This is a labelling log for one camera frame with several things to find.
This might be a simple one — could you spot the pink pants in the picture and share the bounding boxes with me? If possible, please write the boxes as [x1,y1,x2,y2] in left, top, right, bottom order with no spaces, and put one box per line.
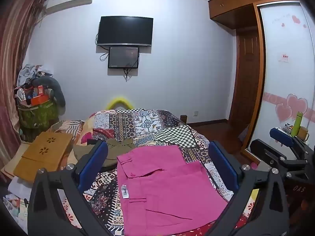
[116,145,228,236]

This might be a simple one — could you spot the wooden door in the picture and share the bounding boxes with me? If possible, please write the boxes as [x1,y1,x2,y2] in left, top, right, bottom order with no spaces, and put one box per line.
[229,31,262,128]

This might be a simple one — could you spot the black hanging cable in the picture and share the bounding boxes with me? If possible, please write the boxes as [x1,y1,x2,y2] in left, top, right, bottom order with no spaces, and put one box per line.
[124,59,138,81]

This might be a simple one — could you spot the black looped cable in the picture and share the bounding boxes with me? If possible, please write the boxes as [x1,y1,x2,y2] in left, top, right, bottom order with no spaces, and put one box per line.
[100,45,110,61]

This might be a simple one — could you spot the green fabric bag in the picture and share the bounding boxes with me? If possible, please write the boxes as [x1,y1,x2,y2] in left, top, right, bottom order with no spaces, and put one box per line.
[17,98,59,129]

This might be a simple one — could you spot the yellow bed sheet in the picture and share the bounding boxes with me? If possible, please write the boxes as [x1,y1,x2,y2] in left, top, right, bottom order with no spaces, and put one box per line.
[248,188,260,203]

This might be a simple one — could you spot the wooden lap desk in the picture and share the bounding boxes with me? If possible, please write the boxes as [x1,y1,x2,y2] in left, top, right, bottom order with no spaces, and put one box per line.
[13,131,73,183]

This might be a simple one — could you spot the grey bolster pillow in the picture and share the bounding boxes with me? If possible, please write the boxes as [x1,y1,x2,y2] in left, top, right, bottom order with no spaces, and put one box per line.
[32,76,66,111]

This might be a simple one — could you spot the wooden overhead cabinet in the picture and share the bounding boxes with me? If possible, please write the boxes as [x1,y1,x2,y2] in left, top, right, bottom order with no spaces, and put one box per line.
[208,0,306,25]

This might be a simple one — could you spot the patchwork printed blanket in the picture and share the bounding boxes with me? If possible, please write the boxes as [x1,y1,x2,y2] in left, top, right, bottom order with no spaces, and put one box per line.
[55,108,261,236]

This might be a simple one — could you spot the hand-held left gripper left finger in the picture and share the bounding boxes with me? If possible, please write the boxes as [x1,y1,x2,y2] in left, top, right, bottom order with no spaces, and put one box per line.
[28,140,116,236]

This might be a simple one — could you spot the black flat television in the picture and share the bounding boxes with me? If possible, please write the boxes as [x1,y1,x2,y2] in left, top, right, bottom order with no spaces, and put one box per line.
[97,16,153,48]

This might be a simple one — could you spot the white air conditioner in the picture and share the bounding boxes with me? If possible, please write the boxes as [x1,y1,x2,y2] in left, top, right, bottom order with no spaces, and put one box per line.
[45,0,96,14]

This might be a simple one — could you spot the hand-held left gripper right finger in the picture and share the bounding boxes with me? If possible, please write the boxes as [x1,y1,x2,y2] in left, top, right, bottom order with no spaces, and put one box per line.
[204,140,289,236]

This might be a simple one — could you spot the yellow curved object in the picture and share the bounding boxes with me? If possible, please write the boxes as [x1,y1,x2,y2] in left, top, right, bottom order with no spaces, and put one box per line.
[106,97,133,110]

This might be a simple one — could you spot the leaf-print cloth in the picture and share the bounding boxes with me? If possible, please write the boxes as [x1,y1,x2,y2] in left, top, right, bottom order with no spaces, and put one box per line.
[47,120,85,140]

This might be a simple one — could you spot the pile of clothes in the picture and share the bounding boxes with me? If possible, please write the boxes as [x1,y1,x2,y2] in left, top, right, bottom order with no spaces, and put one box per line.
[18,64,53,87]

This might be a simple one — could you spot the pile of papers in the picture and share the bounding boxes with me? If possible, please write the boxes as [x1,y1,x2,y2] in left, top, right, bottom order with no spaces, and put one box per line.
[2,192,30,225]

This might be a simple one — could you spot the small black wall monitor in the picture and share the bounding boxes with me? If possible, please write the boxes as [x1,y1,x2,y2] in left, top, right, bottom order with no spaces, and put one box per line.
[108,46,140,69]

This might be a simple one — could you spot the green bottle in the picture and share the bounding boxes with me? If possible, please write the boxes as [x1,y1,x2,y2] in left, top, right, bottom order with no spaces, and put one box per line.
[292,112,304,137]

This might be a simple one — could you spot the orange box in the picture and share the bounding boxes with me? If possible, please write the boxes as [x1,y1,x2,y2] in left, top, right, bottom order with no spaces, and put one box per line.
[31,95,50,106]

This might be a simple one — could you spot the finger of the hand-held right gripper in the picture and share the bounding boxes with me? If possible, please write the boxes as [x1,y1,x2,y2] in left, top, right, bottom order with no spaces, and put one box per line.
[269,127,311,163]
[249,139,309,177]

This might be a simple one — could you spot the striped red curtain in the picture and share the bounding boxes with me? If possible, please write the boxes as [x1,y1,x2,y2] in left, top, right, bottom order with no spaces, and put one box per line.
[0,0,47,177]

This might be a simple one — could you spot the brown mug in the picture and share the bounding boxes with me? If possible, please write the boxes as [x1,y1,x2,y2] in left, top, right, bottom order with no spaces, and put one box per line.
[300,126,310,142]

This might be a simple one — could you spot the olive green garment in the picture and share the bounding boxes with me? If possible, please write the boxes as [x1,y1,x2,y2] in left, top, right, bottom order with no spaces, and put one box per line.
[73,138,136,168]

